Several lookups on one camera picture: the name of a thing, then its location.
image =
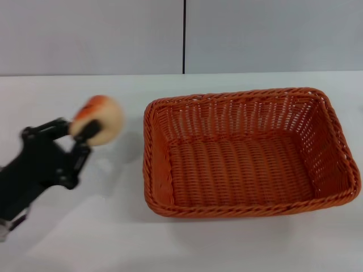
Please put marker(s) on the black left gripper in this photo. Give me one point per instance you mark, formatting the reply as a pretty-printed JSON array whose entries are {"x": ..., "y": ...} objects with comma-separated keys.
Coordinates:
[{"x": 42, "y": 167}]

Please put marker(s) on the round bread bun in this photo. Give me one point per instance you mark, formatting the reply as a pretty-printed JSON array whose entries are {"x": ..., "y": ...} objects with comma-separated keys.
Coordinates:
[{"x": 110, "y": 119}]

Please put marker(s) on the orange woven plastic basket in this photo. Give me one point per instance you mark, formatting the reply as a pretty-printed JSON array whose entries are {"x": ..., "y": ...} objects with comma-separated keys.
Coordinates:
[{"x": 244, "y": 170}]

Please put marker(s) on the black vertical wall strip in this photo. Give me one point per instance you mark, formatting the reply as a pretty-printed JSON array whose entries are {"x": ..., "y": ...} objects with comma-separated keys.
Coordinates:
[{"x": 184, "y": 37}]

